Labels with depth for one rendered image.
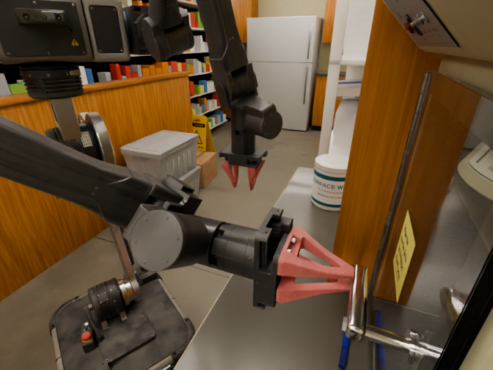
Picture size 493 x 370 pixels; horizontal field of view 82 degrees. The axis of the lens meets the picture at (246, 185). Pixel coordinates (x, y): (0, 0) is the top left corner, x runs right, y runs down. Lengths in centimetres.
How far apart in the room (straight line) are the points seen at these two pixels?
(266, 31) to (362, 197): 484
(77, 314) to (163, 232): 146
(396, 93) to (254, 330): 47
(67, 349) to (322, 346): 124
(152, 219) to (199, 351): 34
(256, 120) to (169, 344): 113
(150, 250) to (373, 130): 39
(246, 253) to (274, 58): 500
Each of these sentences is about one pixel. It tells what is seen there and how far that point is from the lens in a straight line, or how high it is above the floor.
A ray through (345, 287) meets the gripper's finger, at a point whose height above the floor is 119.
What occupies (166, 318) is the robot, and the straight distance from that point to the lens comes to 155.
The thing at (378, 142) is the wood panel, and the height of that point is 127.
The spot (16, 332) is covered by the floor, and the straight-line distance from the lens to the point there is 216.
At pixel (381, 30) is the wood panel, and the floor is 144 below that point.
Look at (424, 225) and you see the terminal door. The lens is 30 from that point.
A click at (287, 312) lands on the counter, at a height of 94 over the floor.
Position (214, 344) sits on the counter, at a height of 94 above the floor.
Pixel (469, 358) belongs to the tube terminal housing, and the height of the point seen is 126.
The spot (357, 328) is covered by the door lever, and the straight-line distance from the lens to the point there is 28.
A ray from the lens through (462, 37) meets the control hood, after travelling 22.
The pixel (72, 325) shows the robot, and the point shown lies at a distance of 169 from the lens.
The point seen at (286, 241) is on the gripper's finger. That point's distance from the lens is 31.
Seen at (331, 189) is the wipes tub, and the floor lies 102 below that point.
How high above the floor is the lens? 142
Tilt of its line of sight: 26 degrees down
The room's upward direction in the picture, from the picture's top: straight up
